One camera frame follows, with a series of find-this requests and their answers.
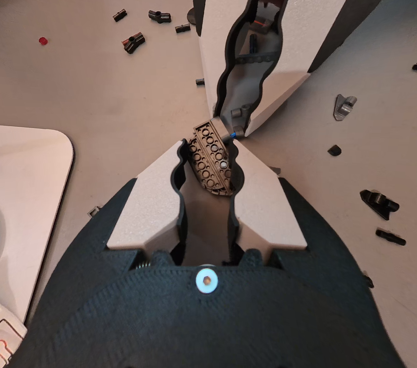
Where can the round grey metal disc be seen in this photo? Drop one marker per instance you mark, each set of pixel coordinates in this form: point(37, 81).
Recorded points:
point(192, 16)

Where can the grey lego jumper plate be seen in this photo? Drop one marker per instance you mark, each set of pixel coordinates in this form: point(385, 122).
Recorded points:
point(93, 211)

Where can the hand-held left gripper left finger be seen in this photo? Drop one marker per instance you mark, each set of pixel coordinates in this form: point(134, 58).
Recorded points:
point(150, 211)

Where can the grey wedge lego piece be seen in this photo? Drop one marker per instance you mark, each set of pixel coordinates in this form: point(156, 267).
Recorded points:
point(342, 107)

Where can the black brown angled lego connector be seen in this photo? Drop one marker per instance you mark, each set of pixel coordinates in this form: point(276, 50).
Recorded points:
point(133, 42)

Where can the red round lego stud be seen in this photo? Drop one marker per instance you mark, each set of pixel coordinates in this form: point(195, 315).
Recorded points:
point(43, 40)

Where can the grey elongated lego piece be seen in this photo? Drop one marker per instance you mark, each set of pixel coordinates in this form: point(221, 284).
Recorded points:
point(261, 24)

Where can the white book stand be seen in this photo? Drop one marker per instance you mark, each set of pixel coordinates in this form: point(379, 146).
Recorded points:
point(29, 195)

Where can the large black lego connector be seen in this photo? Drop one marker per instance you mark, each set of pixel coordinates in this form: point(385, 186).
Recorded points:
point(379, 201)

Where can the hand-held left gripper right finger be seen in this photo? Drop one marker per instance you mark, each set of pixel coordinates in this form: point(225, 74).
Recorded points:
point(267, 211)

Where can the dark grey lego assembly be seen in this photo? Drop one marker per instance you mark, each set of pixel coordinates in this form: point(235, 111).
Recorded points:
point(208, 159)

